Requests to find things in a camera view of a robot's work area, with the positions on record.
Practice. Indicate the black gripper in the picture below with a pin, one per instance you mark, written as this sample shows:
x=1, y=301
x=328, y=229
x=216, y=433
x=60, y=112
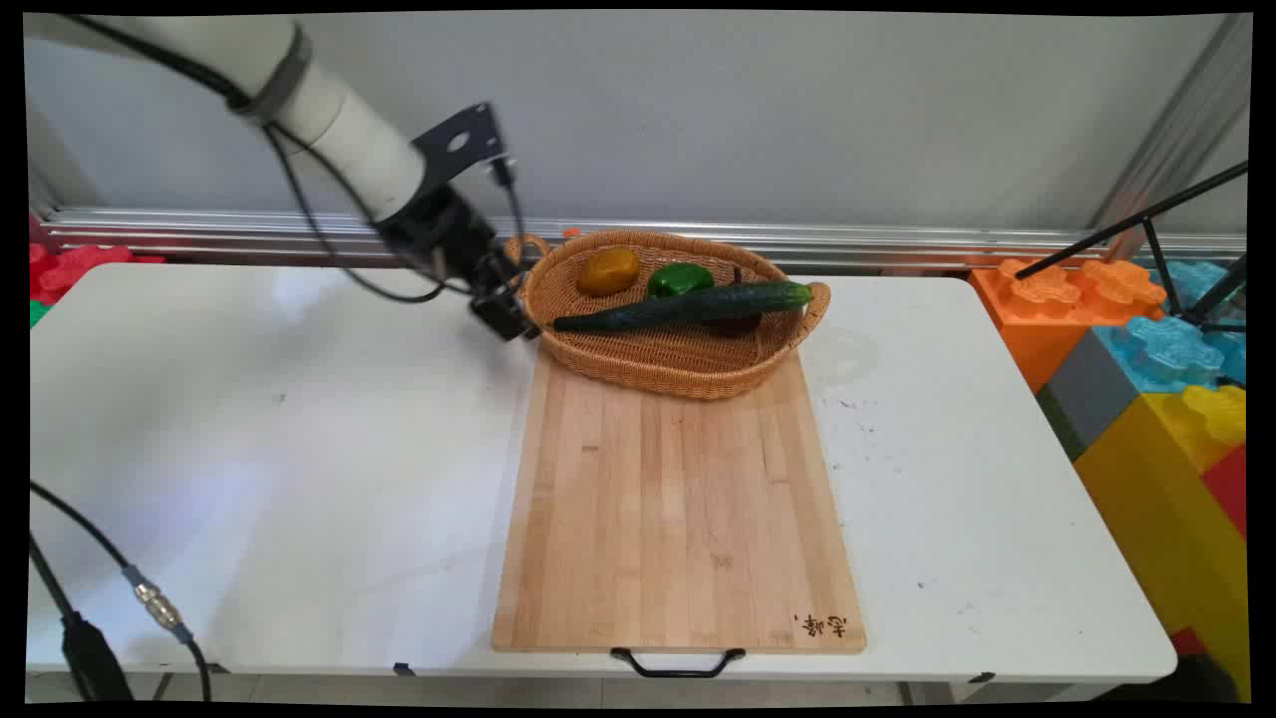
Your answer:
x=439, y=231

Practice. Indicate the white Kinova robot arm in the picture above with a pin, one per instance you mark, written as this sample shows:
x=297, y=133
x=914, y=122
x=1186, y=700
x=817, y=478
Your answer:
x=329, y=110

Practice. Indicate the yellow-brown potato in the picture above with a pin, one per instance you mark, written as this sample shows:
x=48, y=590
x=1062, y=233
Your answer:
x=608, y=270

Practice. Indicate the woven wicker basket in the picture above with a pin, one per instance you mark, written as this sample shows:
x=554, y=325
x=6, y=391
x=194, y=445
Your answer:
x=658, y=354

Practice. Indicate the green bell pepper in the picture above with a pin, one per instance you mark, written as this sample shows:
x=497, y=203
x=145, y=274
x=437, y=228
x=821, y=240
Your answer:
x=680, y=279

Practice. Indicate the dark green cucumber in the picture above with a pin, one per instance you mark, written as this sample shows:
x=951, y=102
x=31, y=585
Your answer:
x=688, y=304

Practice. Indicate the dark purple vegetable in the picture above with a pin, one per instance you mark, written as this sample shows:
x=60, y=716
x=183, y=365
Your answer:
x=736, y=323

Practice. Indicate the wooden cutting board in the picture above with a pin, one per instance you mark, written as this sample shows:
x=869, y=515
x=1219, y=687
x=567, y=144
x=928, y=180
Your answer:
x=678, y=509

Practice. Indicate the red giant building block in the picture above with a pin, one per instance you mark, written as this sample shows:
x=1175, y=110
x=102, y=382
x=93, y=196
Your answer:
x=70, y=269

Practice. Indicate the orange giant building block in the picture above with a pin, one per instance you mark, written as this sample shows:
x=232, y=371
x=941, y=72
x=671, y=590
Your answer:
x=1057, y=309

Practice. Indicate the grey giant building block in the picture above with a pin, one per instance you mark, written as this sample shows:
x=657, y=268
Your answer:
x=1087, y=394

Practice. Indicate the blue giant building block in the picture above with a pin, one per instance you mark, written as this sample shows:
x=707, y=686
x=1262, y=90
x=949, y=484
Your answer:
x=1171, y=344

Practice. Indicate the black tripod stand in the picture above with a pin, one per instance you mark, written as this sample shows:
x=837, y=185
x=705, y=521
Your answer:
x=1176, y=249

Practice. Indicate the yellow giant building block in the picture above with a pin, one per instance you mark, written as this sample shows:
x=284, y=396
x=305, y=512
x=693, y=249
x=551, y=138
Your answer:
x=1176, y=499

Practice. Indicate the red block beside yellow block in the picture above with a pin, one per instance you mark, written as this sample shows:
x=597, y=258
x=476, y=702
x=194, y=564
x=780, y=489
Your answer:
x=1228, y=489

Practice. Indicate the aluminium frame rail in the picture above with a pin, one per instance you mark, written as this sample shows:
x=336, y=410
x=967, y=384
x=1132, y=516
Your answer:
x=638, y=239

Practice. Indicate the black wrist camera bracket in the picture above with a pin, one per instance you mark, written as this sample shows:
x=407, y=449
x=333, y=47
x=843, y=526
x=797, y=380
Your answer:
x=461, y=140

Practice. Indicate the aluminium frame post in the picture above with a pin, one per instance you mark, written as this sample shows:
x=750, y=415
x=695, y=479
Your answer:
x=1171, y=130

